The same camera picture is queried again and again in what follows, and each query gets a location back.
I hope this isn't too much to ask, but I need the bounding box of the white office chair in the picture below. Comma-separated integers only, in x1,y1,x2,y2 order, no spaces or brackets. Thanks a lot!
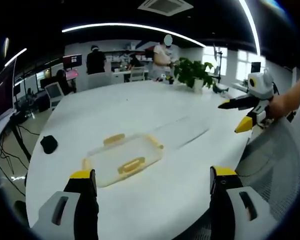
128,66,146,83
44,82,65,110

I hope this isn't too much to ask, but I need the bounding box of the clear plastic food container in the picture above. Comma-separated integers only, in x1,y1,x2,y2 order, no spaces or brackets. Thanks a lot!
81,133,165,188

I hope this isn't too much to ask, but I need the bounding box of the red screen monitor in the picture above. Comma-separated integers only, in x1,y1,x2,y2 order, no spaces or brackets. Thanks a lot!
62,53,83,70

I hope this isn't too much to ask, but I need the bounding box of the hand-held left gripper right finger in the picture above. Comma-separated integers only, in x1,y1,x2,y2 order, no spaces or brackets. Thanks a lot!
209,165,277,240

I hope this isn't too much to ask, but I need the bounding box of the ceiling air vent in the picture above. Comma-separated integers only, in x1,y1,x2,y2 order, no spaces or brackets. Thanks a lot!
137,0,194,17

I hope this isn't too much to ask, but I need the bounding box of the black cloth object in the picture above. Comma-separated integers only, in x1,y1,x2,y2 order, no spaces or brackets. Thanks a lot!
39,135,59,154

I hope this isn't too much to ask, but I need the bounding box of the black tripod stand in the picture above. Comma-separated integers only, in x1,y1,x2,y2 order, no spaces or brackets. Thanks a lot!
212,43,224,81

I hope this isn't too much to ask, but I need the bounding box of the green potted plant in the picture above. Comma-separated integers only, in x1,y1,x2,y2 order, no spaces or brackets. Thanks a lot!
173,57,219,94

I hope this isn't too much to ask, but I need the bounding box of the grey mesh office chair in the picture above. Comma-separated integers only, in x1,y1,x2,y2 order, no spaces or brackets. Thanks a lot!
235,116,300,222

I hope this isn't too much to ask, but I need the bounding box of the computer monitor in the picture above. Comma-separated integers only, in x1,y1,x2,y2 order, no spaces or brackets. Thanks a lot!
0,57,18,127

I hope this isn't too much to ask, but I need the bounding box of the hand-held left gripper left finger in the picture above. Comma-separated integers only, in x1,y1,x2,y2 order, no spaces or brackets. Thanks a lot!
29,168,100,240

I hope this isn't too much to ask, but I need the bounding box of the person's right hand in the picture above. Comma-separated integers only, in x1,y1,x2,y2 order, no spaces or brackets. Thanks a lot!
264,94,295,123

